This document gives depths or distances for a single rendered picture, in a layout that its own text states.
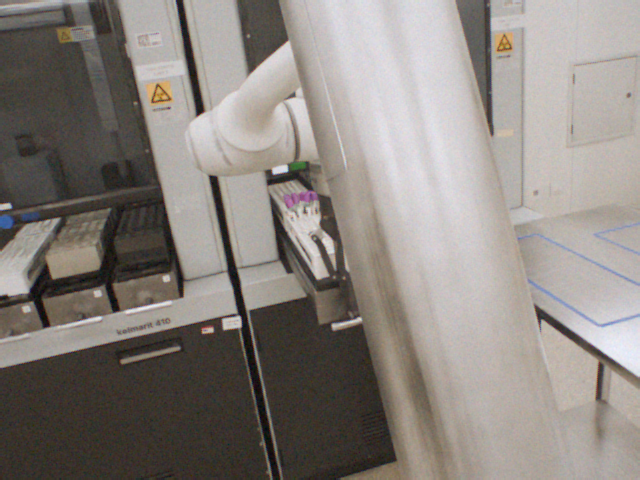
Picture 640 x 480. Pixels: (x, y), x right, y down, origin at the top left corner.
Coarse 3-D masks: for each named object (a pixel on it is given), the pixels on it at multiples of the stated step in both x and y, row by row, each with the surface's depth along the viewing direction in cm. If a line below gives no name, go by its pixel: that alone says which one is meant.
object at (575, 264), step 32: (544, 224) 113; (576, 224) 111; (608, 224) 109; (544, 256) 99; (576, 256) 97; (608, 256) 95; (544, 288) 87; (576, 288) 86; (608, 288) 85; (544, 320) 81; (576, 320) 77; (608, 320) 76; (608, 352) 69; (608, 384) 135; (576, 416) 132; (608, 416) 130; (576, 448) 122; (608, 448) 121
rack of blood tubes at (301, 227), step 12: (312, 216) 125; (288, 228) 127; (300, 228) 118; (312, 228) 117; (300, 240) 113; (324, 240) 109; (300, 252) 117; (312, 252) 103; (312, 264) 112; (324, 276) 103
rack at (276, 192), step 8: (280, 184) 157; (288, 184) 156; (296, 184) 155; (272, 192) 150; (280, 192) 148; (288, 192) 148; (296, 192) 148; (272, 200) 156; (280, 200) 141; (272, 208) 150; (280, 208) 134; (280, 216) 146
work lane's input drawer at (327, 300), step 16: (288, 240) 127; (288, 256) 125; (304, 272) 110; (304, 288) 111; (320, 288) 100; (336, 288) 101; (320, 304) 101; (336, 304) 102; (320, 320) 102; (336, 320) 103; (352, 320) 99
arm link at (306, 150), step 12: (300, 96) 84; (288, 108) 82; (300, 108) 82; (300, 120) 82; (300, 132) 82; (312, 132) 83; (300, 144) 83; (312, 144) 84; (300, 156) 85; (312, 156) 86
